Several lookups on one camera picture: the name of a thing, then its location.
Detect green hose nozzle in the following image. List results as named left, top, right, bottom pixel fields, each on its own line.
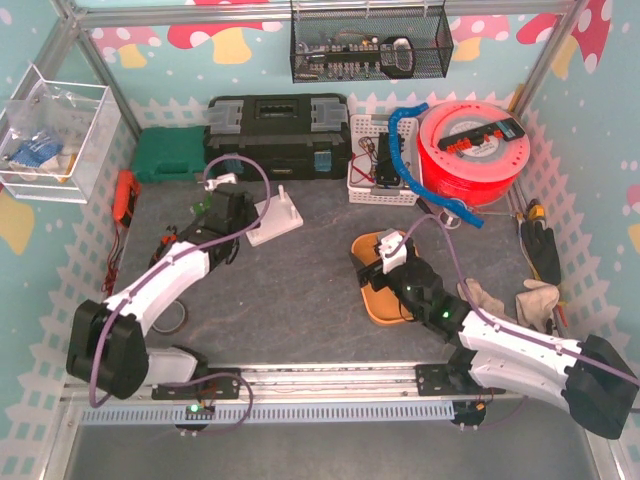
left=190, top=197, right=211, bottom=217

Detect white peg base plate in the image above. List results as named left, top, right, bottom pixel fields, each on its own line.
left=246, top=185, right=304, bottom=247

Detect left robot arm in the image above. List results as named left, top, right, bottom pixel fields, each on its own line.
left=66, top=182, right=259, bottom=406

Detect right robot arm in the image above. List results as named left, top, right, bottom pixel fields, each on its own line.
left=349, top=230, right=639, bottom=440

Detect orange plastic tray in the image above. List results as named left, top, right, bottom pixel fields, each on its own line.
left=351, top=232, right=414, bottom=327

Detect black toolbox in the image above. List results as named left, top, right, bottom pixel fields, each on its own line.
left=203, top=93, right=353, bottom=181

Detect green tool case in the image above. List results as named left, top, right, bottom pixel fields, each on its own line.
left=130, top=126, right=205, bottom=183

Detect white plastic basket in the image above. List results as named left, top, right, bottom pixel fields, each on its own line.
left=347, top=114, right=422, bottom=207

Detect beige work glove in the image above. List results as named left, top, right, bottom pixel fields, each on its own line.
left=456, top=278, right=514, bottom=323
left=515, top=279, right=560, bottom=333

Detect orange multimeter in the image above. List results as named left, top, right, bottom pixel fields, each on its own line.
left=112, top=170, right=141, bottom=228

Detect brown tape roll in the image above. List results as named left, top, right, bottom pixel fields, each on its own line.
left=152, top=300, right=188, bottom=335

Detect red filament spool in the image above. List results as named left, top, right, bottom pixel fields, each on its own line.
left=416, top=100, right=531, bottom=207

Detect black work glove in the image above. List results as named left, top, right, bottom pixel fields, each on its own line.
left=520, top=220, right=562, bottom=286

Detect yellow black screwdriver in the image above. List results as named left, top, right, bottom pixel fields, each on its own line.
left=516, top=199, right=546, bottom=224

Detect black terminal strip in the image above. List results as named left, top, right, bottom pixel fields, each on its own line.
left=437, top=118, right=525, bottom=154

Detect clear acrylic box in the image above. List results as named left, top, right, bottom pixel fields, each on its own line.
left=1, top=65, right=121, bottom=204

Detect blue white glove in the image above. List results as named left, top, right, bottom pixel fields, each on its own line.
left=9, top=130, right=64, bottom=170

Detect orange handled pliers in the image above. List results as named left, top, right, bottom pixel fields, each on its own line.
left=148, top=225, right=177, bottom=269

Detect blue corrugated hose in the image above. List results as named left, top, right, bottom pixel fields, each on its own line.
left=388, top=102, right=485, bottom=230

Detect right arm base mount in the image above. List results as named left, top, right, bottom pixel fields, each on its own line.
left=414, top=363, right=491, bottom=397

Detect grey slotted cable duct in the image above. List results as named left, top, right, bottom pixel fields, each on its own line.
left=81, top=401, right=455, bottom=426

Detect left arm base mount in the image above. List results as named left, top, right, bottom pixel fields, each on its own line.
left=151, top=367, right=242, bottom=402

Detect black mesh wire basket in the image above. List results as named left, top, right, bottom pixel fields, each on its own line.
left=289, top=5, right=454, bottom=83

